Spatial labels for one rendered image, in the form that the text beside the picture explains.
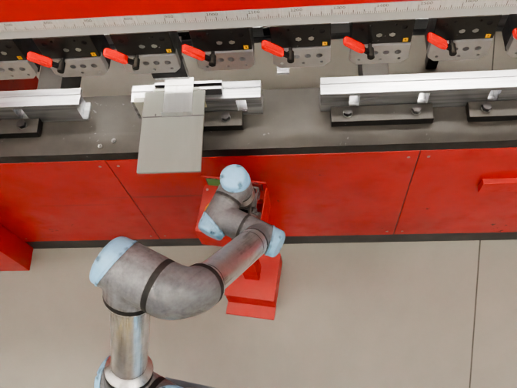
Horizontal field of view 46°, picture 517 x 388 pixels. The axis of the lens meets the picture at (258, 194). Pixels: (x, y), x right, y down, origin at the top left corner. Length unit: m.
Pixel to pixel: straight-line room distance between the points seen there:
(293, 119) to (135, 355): 0.85
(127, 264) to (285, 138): 0.79
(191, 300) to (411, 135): 0.93
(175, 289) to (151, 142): 0.66
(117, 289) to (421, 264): 1.64
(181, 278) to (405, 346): 1.49
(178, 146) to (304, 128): 0.39
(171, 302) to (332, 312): 1.42
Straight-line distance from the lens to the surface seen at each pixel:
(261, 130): 1.86
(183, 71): 1.75
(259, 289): 2.45
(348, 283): 2.58
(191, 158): 1.70
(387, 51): 1.65
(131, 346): 1.41
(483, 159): 2.00
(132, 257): 1.23
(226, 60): 1.64
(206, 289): 1.23
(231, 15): 1.51
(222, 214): 1.55
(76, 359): 2.69
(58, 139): 2.01
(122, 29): 1.59
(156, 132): 1.77
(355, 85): 1.83
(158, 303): 1.20
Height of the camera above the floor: 2.48
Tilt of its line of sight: 66 degrees down
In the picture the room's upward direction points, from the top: 13 degrees counter-clockwise
